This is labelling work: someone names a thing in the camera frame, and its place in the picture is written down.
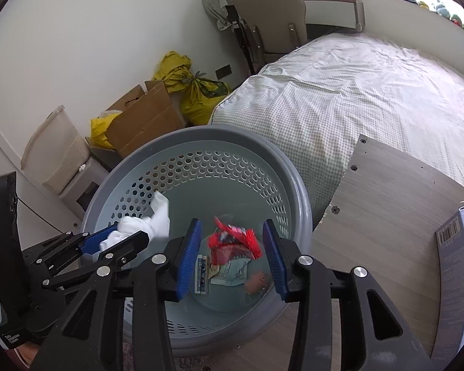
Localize red candy wrapper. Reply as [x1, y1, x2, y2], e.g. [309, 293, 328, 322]
[208, 217, 262, 266]

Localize white knotted cloth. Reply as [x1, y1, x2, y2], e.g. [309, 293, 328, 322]
[100, 192, 171, 251]

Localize green white carton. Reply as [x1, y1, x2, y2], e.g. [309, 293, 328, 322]
[210, 258, 251, 287]

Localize blue playing card box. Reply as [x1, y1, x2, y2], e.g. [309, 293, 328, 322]
[194, 255, 209, 295]

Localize pink pig toy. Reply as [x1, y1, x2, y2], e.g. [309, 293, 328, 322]
[244, 271, 271, 298]

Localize grey plastic stool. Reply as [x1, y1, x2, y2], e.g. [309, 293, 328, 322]
[59, 157, 109, 220]

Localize grey perforated laundry basket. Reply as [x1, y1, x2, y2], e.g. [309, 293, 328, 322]
[81, 124, 314, 358]

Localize beige translucent storage bin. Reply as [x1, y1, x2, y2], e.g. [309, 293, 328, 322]
[21, 105, 90, 195]

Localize yellow plastic bag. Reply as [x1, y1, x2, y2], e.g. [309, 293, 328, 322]
[89, 110, 122, 149]

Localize brown cardboard box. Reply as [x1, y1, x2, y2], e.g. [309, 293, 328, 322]
[106, 80, 184, 157]

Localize yellow sack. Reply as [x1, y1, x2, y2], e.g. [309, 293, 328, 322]
[153, 50, 232, 126]

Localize bed with white sheet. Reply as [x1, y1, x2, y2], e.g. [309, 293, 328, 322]
[210, 34, 464, 220]

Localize grey barcode box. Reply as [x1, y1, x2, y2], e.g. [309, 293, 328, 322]
[431, 206, 464, 370]

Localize grey upholstered chair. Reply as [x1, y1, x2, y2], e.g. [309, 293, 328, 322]
[227, 0, 307, 75]

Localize white grey desk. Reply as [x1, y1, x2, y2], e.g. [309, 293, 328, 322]
[304, 0, 365, 32]

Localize plush toys on sill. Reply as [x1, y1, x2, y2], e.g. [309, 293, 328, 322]
[417, 0, 464, 30]

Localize black wall socket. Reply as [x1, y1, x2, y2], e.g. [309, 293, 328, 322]
[215, 65, 232, 79]

